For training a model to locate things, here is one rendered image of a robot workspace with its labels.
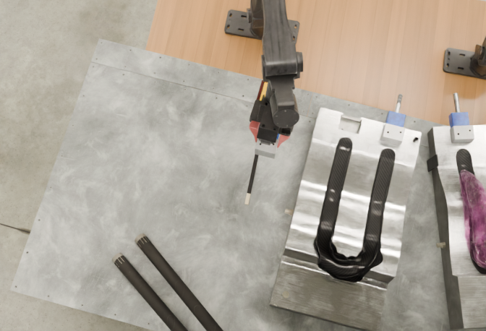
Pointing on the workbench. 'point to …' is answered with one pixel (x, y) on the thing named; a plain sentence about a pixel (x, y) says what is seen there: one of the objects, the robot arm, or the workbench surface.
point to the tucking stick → (252, 179)
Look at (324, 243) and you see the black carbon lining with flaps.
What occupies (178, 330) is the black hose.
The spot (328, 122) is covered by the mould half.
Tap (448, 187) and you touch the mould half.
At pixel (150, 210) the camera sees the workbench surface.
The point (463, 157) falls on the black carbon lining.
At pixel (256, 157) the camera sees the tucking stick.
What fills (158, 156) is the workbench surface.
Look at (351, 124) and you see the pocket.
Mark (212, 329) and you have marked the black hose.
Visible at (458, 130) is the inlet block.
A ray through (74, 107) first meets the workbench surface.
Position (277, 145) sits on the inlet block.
